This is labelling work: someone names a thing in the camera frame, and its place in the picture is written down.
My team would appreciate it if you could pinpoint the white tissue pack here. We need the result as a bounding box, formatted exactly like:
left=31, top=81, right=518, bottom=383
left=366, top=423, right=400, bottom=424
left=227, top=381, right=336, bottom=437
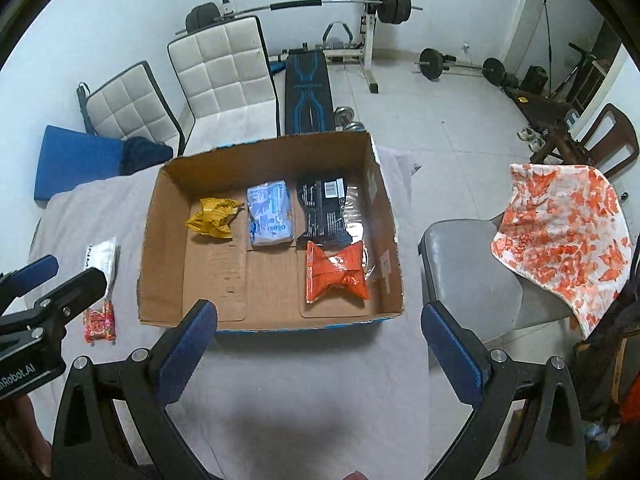
left=84, top=237, right=119, bottom=296

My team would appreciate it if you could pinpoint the red candy packet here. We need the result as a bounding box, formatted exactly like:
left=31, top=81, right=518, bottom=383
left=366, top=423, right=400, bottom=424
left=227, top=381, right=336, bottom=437
left=82, top=292, right=116, bottom=344

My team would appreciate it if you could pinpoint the yellow snack packet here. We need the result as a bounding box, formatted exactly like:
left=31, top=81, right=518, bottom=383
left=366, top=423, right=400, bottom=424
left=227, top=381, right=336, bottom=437
left=186, top=197, right=244, bottom=240

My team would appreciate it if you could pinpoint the blue wet wipes pack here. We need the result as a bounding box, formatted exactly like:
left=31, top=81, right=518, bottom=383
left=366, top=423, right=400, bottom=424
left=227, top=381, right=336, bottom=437
left=246, top=180, right=294, bottom=248

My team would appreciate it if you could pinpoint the orange snack packet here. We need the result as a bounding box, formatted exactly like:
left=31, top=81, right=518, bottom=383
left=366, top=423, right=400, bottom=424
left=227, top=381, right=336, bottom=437
left=305, top=240, right=369, bottom=304

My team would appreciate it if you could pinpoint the black snack packet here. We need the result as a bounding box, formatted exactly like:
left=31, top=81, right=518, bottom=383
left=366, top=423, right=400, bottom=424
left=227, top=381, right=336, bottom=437
left=296, top=177, right=352, bottom=250

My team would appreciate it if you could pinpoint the blue cushion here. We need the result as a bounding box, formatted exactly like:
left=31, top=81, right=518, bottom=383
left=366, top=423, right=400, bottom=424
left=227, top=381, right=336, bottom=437
left=34, top=125, right=124, bottom=203

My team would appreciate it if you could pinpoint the dark navy cloth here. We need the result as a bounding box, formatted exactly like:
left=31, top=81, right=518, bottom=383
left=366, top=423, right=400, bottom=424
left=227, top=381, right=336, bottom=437
left=119, top=136, right=174, bottom=176

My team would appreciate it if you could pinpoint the left white quilted chair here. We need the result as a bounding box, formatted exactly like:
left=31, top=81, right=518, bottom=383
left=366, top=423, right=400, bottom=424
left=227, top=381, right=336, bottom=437
left=76, top=61, right=186, bottom=156

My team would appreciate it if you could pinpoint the white quilted chair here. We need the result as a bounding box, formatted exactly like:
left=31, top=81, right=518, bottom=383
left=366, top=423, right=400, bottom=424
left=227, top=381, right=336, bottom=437
left=76, top=61, right=186, bottom=156
left=167, top=15, right=280, bottom=156

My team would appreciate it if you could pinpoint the grey table cloth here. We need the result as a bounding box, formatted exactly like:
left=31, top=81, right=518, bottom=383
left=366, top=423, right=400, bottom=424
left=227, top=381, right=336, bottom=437
left=30, top=148, right=430, bottom=479

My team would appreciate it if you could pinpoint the grey plastic chair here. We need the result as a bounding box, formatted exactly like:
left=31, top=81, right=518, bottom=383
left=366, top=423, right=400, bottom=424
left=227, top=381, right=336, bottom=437
left=418, top=214, right=572, bottom=342

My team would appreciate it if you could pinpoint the open cardboard box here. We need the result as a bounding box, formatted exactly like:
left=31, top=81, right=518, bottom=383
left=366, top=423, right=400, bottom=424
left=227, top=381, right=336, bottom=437
left=137, top=131, right=404, bottom=332

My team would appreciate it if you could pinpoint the orange white patterned cloth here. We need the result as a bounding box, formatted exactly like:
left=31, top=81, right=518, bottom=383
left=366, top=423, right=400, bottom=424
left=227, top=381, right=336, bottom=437
left=490, top=164, right=632, bottom=337

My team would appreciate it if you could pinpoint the right white quilted chair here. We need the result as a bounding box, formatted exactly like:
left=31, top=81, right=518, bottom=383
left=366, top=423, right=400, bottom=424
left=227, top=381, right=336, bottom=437
left=167, top=15, right=280, bottom=156

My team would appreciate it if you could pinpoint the black blue weight bench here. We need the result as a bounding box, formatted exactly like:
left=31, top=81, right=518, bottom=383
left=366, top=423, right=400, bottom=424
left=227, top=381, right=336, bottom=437
left=284, top=50, right=335, bottom=136

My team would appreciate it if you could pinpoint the chrome dumbbell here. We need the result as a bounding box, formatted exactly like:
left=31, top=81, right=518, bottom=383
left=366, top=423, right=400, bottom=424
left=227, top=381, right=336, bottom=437
left=333, top=106, right=367, bottom=132

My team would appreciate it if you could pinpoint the brown wooden chair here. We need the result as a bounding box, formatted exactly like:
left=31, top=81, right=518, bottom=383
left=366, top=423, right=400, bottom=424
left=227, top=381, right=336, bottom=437
left=529, top=103, right=639, bottom=179

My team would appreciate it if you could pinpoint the white squat rack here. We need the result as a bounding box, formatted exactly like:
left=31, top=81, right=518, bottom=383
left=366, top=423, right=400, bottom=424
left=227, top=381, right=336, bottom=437
left=318, top=0, right=380, bottom=94

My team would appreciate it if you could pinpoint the barbell on floor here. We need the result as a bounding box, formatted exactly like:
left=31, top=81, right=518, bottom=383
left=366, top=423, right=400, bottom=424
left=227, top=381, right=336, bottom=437
left=416, top=48, right=506, bottom=86

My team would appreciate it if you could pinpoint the barbell on rack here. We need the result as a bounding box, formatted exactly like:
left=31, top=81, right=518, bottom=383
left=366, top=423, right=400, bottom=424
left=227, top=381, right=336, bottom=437
left=177, top=0, right=423, bottom=35

